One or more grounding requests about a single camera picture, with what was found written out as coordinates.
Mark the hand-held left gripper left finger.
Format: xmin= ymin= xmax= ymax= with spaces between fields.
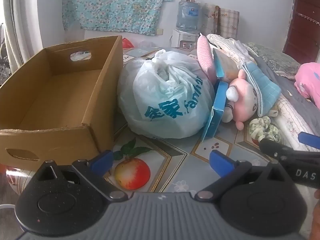
xmin=33 ymin=150 xmax=126 ymax=201

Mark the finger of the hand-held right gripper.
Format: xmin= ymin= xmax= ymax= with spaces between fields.
xmin=259 ymin=138 xmax=302 ymax=161
xmin=298 ymin=132 xmax=320 ymax=146

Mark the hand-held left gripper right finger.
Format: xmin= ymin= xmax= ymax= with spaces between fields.
xmin=196 ymin=150 xmax=291 ymax=202

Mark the green floral scrunchie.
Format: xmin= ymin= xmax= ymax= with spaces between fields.
xmin=248 ymin=117 xmax=284 ymax=146

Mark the blue packet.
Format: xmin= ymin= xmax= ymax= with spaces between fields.
xmin=201 ymin=79 xmax=229 ymax=143

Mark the pink plush toy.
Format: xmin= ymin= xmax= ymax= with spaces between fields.
xmin=222 ymin=68 xmax=263 ymax=131

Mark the light blue towel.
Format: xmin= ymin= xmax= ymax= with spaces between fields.
xmin=241 ymin=62 xmax=282 ymax=117

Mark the brown cardboard box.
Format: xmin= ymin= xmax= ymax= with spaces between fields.
xmin=0 ymin=35 xmax=123 ymax=167

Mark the white plastic bag blue print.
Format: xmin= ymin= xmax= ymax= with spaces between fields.
xmin=117 ymin=50 xmax=216 ymax=139

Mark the pink bubble wrap pouch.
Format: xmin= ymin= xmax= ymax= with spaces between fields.
xmin=196 ymin=33 xmax=217 ymax=81

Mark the person's right hand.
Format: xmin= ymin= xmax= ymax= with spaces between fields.
xmin=313 ymin=187 xmax=320 ymax=233

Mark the white floral quilt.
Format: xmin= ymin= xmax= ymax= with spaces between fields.
xmin=270 ymin=94 xmax=320 ymax=153

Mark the pink pillow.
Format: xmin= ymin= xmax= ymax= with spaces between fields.
xmin=294 ymin=62 xmax=320 ymax=103

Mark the grey blanket yellow patch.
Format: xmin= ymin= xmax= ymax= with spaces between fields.
xmin=255 ymin=55 xmax=320 ymax=140

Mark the green patterned pillow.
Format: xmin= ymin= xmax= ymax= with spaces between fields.
xmin=244 ymin=42 xmax=302 ymax=80

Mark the white fluffy blanket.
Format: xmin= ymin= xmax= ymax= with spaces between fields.
xmin=206 ymin=33 xmax=257 ymax=67

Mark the brown wooden door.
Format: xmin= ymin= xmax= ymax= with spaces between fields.
xmin=282 ymin=0 xmax=320 ymax=64

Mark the red plastic bag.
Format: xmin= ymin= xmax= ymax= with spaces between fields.
xmin=122 ymin=37 xmax=135 ymax=49

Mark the white water dispenser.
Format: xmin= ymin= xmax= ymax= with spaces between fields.
xmin=170 ymin=29 xmax=201 ymax=49

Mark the plaid folded board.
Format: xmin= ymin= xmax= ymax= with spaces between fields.
xmin=219 ymin=7 xmax=240 ymax=40

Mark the floral folded board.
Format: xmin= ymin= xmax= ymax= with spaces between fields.
xmin=201 ymin=3 xmax=221 ymax=36

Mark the white window curtain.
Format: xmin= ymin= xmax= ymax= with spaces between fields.
xmin=0 ymin=0 xmax=43 ymax=80

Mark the teal floral wall cloth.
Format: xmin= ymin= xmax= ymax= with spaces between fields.
xmin=61 ymin=0 xmax=174 ymax=36

